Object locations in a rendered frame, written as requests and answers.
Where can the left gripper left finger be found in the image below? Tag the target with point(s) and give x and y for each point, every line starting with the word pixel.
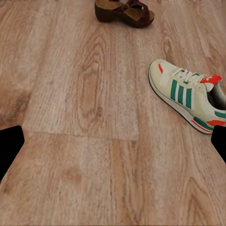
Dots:
pixel 11 141

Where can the sandal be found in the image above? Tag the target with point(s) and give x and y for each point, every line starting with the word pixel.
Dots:
pixel 134 12

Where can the gym shoe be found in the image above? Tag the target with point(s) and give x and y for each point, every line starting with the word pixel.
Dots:
pixel 198 98

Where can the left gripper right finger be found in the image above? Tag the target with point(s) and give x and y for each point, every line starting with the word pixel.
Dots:
pixel 218 139

